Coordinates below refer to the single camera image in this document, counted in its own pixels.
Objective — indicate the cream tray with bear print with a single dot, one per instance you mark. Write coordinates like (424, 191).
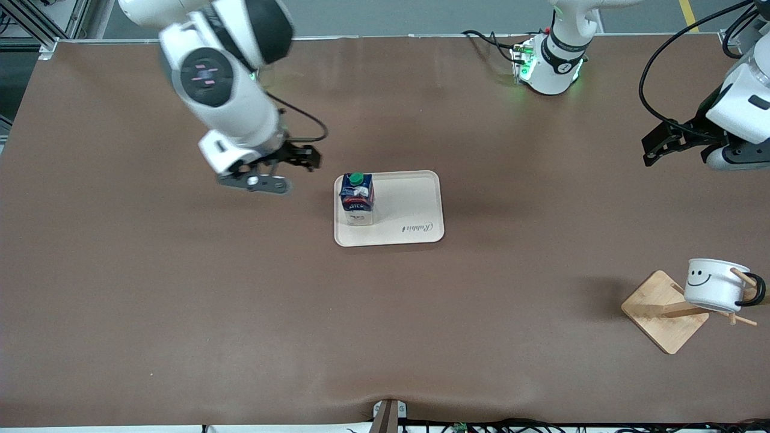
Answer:
(403, 210)

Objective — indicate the wooden cup rack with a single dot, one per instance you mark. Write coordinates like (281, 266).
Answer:
(659, 325)

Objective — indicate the blue milk carton green cap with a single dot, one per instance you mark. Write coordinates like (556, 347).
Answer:
(357, 198)

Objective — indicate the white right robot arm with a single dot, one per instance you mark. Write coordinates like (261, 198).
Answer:
(228, 84)

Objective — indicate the metal table edge bracket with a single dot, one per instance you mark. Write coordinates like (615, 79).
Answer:
(388, 415)

